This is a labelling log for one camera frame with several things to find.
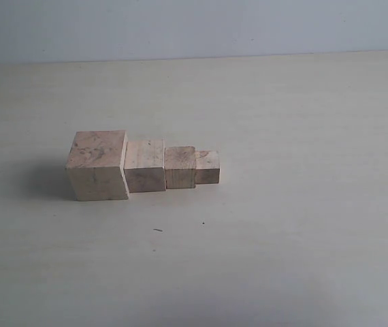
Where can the smallest wooden cube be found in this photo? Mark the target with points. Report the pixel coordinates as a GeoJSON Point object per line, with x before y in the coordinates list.
{"type": "Point", "coordinates": [207, 167]}

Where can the second largest wooden cube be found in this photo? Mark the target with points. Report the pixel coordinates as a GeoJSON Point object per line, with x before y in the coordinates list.
{"type": "Point", "coordinates": [144, 166]}

